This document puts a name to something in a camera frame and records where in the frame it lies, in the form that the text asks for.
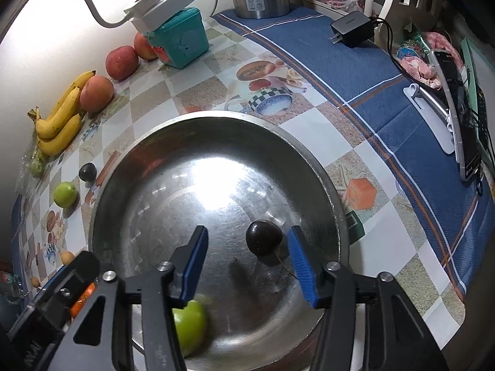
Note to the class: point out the teal plastic box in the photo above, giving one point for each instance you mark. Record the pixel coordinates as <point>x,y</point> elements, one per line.
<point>181,40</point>

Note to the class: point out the red peach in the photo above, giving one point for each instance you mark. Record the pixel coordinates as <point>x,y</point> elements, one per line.
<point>144,46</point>
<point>122,63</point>

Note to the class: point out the bag of pink candies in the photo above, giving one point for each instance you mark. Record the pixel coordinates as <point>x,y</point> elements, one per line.
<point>419,67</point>

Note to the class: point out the white phone stand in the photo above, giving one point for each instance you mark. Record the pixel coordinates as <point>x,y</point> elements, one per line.
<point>435,123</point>

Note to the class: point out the green fruit with dent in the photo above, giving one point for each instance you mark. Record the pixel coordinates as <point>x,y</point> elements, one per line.
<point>193,324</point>

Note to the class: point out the small yellow loquat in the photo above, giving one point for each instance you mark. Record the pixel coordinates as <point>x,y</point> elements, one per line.
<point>35,281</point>
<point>67,257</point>

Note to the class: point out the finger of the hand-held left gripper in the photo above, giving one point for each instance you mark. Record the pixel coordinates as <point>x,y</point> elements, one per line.
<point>79,268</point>

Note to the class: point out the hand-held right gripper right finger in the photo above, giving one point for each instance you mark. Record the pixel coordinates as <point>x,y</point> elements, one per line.
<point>299,262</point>

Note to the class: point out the black charger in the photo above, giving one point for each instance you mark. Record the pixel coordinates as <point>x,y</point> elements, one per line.
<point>352,27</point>

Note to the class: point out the yellow banana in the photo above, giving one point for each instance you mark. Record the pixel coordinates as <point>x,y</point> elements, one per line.
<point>62,141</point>
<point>79,83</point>
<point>62,118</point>

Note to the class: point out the black smartphone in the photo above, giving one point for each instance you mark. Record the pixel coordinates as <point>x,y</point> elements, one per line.
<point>462,123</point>

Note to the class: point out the blue plaid cloth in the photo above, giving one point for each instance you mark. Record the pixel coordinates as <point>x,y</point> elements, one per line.
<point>348,69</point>

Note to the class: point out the clear bag of green grapes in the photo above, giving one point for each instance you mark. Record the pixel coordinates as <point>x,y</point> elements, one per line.
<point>35,162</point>

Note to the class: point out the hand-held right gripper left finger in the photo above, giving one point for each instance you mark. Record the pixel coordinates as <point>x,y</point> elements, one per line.
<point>199,255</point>

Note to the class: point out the round green fruit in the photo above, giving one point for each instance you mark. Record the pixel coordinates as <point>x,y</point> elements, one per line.
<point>65,194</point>

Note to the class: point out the dark cherry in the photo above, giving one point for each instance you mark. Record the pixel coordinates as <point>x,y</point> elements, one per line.
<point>263,237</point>

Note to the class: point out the dark plum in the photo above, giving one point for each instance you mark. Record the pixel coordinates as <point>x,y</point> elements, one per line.
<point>87,172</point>

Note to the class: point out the pink plastic bag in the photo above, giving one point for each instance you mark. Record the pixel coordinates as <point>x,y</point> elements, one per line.
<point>338,0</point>

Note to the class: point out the large stainless steel bowl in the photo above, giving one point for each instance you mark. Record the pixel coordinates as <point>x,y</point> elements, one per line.
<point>216,185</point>

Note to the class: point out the bottle with green red label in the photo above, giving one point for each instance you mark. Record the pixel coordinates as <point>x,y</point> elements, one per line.
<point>8,284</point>

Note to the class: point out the orange peach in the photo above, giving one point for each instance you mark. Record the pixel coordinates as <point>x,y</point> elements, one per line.
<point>96,94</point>

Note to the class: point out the orange tangerine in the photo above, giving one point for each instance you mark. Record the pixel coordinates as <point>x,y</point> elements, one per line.
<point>83,297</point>

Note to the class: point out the checkered printed tablecloth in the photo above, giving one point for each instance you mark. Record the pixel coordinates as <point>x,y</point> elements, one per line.
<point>185,85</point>

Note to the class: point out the white power strip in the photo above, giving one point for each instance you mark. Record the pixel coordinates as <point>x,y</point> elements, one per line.
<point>166,4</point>

